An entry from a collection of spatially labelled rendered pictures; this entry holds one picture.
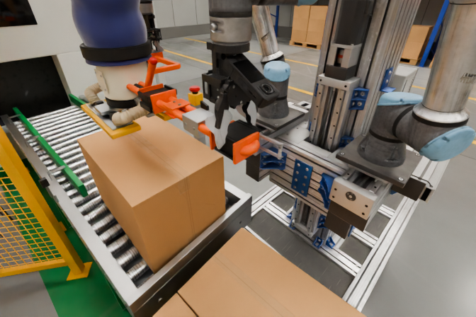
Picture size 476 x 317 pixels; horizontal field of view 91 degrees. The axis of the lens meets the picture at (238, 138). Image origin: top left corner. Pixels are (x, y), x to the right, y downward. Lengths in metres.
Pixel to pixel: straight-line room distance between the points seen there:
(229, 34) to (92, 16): 0.54
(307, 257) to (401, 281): 0.65
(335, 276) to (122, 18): 1.55
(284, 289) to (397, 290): 0.99
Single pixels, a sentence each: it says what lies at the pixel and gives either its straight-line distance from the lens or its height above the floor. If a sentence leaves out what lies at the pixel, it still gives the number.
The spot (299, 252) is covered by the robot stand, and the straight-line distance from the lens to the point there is 1.62.
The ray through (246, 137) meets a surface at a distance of 0.49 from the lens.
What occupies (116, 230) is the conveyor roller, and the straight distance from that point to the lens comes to 1.38.
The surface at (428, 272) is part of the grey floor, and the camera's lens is 2.14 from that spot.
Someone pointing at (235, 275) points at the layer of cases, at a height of 0.54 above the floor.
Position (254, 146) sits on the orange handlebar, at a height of 1.26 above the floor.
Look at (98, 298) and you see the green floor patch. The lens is 1.87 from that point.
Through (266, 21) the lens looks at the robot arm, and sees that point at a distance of 1.18.
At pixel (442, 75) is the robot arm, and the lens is 0.73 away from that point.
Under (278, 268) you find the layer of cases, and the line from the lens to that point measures 1.15.
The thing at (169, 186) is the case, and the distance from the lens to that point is 0.89.
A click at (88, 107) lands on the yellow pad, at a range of 1.12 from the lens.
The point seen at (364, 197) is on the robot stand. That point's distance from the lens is 0.86.
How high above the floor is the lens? 1.54
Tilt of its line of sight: 32 degrees down
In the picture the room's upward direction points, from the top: straight up
